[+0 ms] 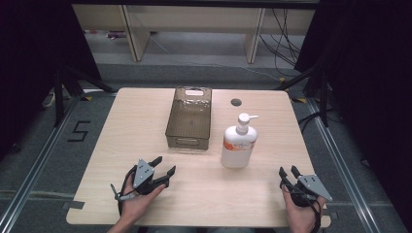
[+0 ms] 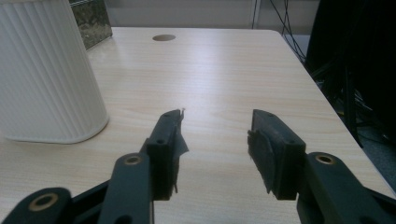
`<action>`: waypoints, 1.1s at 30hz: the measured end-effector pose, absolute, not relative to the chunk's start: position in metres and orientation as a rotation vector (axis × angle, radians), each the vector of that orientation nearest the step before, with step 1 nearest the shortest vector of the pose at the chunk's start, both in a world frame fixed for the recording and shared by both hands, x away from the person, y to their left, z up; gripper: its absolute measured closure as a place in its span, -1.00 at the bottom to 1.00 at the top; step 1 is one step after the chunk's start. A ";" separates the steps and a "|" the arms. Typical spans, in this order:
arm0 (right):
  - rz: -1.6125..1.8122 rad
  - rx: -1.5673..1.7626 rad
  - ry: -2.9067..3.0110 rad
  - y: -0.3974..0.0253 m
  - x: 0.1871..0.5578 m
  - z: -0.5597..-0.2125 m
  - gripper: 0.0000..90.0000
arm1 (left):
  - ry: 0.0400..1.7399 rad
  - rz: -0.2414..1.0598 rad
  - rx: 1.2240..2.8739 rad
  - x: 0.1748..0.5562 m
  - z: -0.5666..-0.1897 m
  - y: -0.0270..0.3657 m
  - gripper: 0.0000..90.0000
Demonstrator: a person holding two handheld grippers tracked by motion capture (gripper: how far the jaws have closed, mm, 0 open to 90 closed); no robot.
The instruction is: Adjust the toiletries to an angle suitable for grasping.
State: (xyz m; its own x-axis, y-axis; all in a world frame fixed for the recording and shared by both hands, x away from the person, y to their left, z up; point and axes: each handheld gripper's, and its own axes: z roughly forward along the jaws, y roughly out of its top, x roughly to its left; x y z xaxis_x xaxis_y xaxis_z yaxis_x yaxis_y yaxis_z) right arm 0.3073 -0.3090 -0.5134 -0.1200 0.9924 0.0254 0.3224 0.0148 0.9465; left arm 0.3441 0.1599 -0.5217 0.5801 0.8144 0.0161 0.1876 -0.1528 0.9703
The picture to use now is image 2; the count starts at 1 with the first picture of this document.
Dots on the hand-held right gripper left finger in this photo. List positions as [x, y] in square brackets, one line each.
[163, 155]

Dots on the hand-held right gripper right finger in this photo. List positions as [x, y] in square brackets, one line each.
[280, 155]

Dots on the black stand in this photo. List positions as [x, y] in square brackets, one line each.
[351, 93]

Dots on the white pleated lampshade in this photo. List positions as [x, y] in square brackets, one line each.
[46, 71]

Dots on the glass tank with gravel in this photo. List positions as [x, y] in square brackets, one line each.
[92, 21]

